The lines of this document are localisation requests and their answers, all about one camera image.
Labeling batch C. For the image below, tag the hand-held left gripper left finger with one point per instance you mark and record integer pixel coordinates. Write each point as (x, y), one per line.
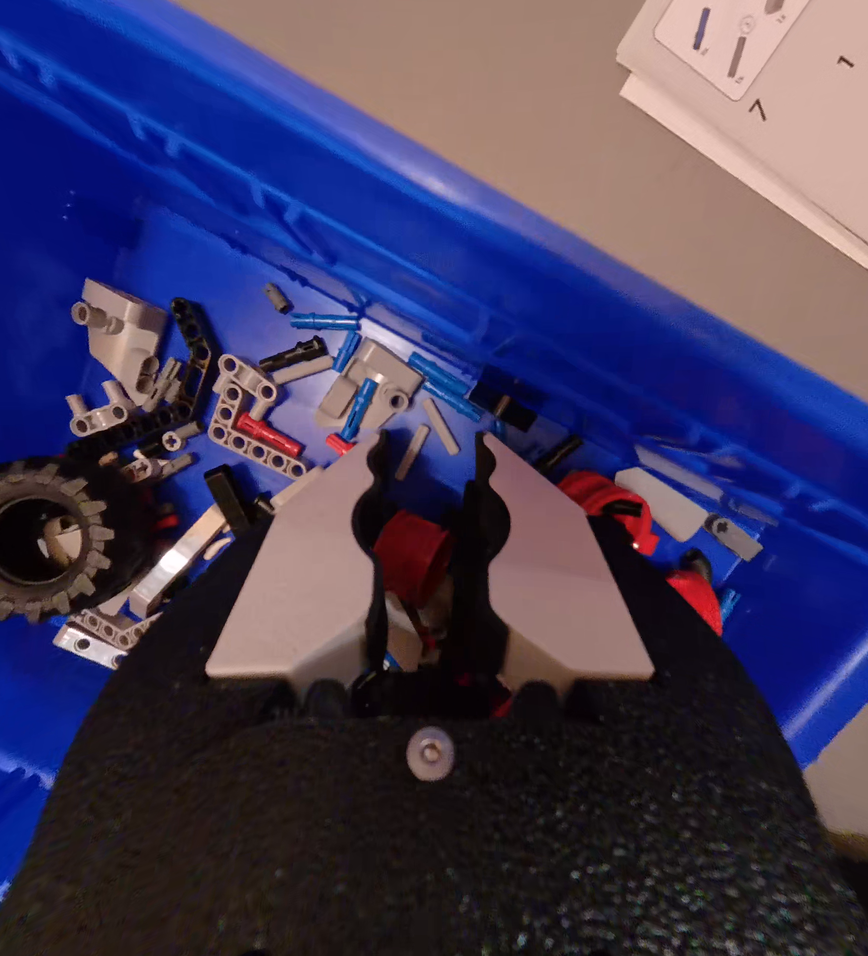
(299, 582)

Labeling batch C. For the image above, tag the grey frame toy beam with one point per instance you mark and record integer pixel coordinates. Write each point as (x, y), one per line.
(226, 418)

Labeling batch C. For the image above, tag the blue plastic bin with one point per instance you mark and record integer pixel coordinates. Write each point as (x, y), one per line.
(255, 187)

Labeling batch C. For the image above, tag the grey holed toy beam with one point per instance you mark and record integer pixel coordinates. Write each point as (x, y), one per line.
(98, 636)

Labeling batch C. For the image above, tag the grey angled panel piece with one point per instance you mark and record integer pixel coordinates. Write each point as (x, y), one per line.
(126, 328)
(382, 373)

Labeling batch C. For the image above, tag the grey toy connector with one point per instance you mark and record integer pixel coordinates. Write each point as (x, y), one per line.
(98, 415)

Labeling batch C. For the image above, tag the red toy wheel hub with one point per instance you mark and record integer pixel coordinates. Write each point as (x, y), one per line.
(411, 553)

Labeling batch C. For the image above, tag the red curved toy piece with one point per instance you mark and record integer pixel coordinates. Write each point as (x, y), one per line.
(695, 597)

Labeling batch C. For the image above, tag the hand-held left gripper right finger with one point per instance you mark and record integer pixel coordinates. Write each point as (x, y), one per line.
(553, 582)

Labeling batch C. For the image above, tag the black bent toy beam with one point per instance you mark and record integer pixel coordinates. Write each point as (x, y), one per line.
(196, 351)

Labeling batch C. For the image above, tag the black toy pin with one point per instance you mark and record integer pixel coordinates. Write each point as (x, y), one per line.
(296, 351)

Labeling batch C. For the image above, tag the long black toy beam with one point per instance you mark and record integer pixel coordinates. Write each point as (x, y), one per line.
(132, 431)

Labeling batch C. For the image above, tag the blue toy pin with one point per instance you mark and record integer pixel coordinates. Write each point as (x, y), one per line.
(322, 321)
(441, 382)

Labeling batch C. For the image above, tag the small dark grey pin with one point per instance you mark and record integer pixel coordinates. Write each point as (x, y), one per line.
(279, 297)

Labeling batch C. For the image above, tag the red toy axle pin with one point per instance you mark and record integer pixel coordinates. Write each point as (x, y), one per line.
(266, 435)

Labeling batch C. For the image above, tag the light grey toy beam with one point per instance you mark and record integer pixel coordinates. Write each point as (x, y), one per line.
(180, 556)

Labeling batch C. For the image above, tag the light grey toy axle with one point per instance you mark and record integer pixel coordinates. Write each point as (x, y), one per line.
(441, 426)
(413, 452)
(303, 370)

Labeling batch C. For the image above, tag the small grey toy plate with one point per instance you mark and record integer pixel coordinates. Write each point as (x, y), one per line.
(734, 535)

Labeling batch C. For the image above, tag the white instruction booklet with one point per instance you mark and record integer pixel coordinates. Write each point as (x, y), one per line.
(815, 104)

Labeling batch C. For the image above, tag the grey desk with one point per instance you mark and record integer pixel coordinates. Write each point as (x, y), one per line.
(516, 97)

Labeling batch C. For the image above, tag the small black toy block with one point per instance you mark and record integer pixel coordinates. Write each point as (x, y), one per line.
(225, 497)

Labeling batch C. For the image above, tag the white toy panel piece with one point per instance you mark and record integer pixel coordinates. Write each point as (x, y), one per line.
(665, 502)

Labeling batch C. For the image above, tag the black rubber toy tyre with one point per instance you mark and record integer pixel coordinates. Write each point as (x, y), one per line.
(87, 553)

